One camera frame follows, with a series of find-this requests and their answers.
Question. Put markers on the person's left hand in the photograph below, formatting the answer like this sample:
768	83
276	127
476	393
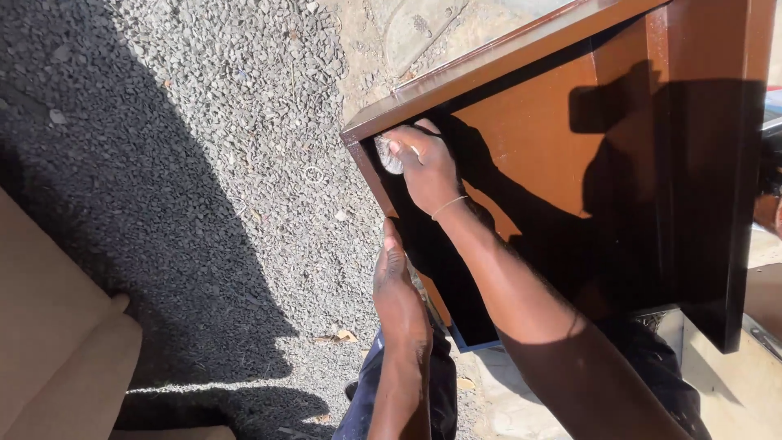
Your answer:
396	293

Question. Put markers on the person's right hand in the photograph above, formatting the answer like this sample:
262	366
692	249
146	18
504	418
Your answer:
431	171

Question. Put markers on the white polishing cloth pad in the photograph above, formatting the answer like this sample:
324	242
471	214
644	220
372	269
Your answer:
387	157

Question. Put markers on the glossy brown wooden cabinet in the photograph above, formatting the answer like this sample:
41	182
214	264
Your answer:
550	122

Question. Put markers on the thin pale wristband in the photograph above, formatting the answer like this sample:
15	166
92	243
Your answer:
449	204

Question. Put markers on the dry brown leaf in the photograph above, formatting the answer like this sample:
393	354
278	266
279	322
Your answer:
338	337

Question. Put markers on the black shoe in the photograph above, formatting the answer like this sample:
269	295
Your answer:
351	388

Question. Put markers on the dark blue trousers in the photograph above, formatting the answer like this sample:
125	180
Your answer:
440	391

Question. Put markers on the beige upholstered sofa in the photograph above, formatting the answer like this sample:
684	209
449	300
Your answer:
55	324

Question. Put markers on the brown wooden board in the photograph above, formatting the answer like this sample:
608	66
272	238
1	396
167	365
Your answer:
765	293

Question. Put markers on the metal strip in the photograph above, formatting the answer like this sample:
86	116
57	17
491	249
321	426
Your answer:
767	342

